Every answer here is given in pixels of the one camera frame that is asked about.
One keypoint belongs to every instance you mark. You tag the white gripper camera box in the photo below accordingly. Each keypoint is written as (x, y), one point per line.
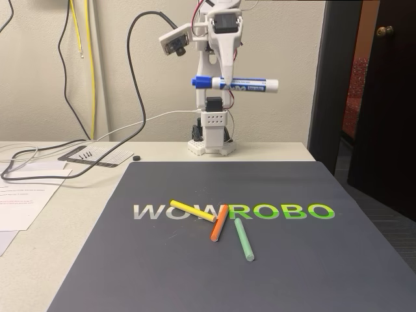
(174, 39)

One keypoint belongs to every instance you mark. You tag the dark door frame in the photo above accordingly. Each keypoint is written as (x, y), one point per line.
(328, 81)

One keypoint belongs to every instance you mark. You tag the green chalk stick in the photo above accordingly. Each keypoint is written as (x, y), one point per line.
(243, 239)

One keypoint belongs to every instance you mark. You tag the yellow chalk stick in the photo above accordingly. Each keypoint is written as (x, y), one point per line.
(191, 209)

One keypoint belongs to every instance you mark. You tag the grey WOWROBO mat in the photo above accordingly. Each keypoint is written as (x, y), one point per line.
(292, 276)

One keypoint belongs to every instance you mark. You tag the blue Expo marker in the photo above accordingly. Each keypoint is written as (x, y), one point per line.
(250, 85)

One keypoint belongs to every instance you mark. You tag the dark door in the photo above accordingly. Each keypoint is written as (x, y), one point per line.
(386, 113)

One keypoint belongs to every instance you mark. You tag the printed paper sheet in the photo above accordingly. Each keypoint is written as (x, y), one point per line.
(26, 201)

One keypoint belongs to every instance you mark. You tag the striped screw card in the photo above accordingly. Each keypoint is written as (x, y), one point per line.
(107, 157)

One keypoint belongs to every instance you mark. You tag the blank paper sheet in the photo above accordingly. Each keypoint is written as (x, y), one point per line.
(5, 242)

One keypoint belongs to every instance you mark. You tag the orange chalk stick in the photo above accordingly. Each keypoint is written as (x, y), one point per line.
(218, 226)

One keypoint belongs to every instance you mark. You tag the brass door knob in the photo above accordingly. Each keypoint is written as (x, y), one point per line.
(385, 31)

